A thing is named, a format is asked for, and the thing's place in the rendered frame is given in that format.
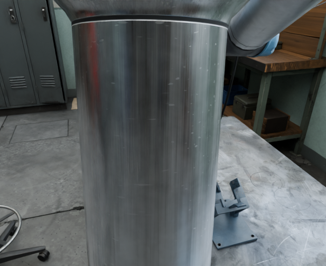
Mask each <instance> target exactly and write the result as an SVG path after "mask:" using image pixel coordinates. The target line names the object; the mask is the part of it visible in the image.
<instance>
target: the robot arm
mask: <svg viewBox="0 0 326 266"><path fill-rule="evenodd" d="M54 1H55V2H56V3H57V4H58V5H59V6H60V7H61V9H62V10H63V11H64V12H65V13H66V15H67V16H68V18H69V20H70V21H71V26H72V41H73V56H74V71H75V80H76V95H77V110H78V125H79V140H80V156H81V171H82V186H83V201H84V209H85V225H86V240H87V255H88V266H210V265H211V250H212V236H213V221H214V213H215V199H216V184H217V169H218V155H219V140H220V126H221V111H222V97H223V82H224V74H225V59H226V56H248V57H251V58H255V57H258V56H268V55H271V54H272V53H273V52H274V50H275V48H276V46H277V43H278V38H279V34H280V32H281V31H283V30H284V29H286V28H287V27H288V26H290V25H291V24H292V23H294V22H295V21H296V20H297V19H299V18H300V17H301V16H303V15H304V14H305V13H307V12H308V11H309V10H310V9H312V8H313V7H314V6H316V5H317V4H319V3H320V2H321V1H323V0H54Z"/></svg>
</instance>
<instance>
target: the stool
mask: <svg viewBox="0 0 326 266"><path fill-rule="evenodd" d="M0 208H6V209H8V210H11V211H12V212H10V213H9V214H7V215H5V216H4V217H2V218H0V222H1V221H3V220H5V219H6V218H8V217H10V216H11V215H13V214H16V215H17V218H18V227H16V226H15V223H16V222H15V221H12V222H11V223H10V224H9V225H8V227H7V228H6V229H5V230H4V232H3V233H2V234H1V236H0V263H4V262H7V261H10V260H14V259H18V258H21V257H25V256H28V255H31V254H35V253H39V255H38V259H39V260H40V261H42V262H44V261H45V260H46V259H47V258H48V256H49V255H50V252H49V251H48V250H46V249H45V248H46V247H45V246H36V247H32V248H27V249H20V250H15V251H9V252H4V253H1V252H2V251H4V250H5V249H6V248H7V247H8V246H9V245H10V244H11V243H12V242H13V241H14V239H15V238H16V237H17V235H18V233H19V231H20V229H21V225H22V218H21V215H20V213H19V212H18V211H17V210H16V209H14V208H12V207H10V206H6V205H0ZM9 235H10V236H12V238H11V239H10V240H9V241H8V242H7V241H6V240H7V238H8V237H9Z"/></svg>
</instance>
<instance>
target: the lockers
mask: <svg viewBox="0 0 326 266"><path fill-rule="evenodd" d="M11 16H12V19H16V23H12V21H11ZM13 16H14V17H13ZM67 99H68V88H67V82H66V75H65V72H64V66H63V59H62V53H61V47H60V41H59V35H58V28H57V22H56V19H55V12H54V6H53V0H0V116H9V115H19V114H25V113H35V112H45V111H55V110H65V109H67Z"/></svg>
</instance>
